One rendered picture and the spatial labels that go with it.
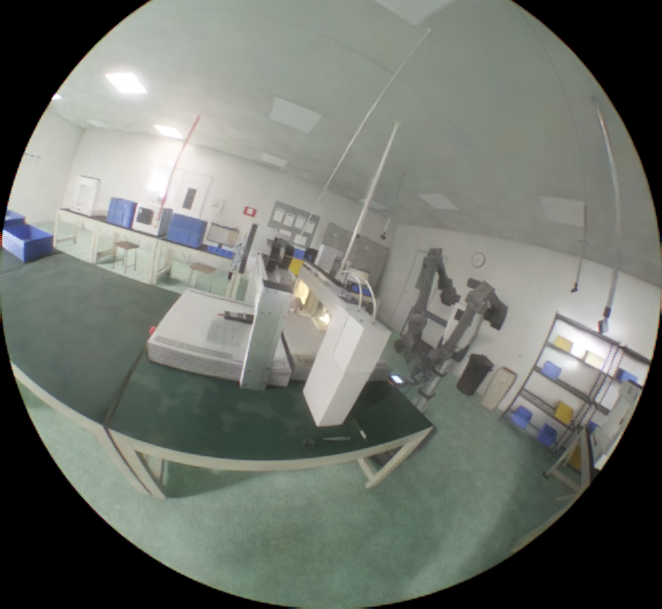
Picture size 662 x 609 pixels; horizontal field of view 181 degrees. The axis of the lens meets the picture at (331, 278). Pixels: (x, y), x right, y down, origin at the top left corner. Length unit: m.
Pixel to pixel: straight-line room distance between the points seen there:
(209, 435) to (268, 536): 0.84
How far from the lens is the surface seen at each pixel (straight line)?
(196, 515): 1.45
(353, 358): 0.70
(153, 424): 0.81
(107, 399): 0.90
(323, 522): 1.54
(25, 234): 2.88
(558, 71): 1.62
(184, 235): 3.65
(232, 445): 0.77
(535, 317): 4.01
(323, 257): 1.43
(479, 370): 3.71
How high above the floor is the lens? 1.42
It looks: 8 degrees down
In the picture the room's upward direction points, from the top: 20 degrees clockwise
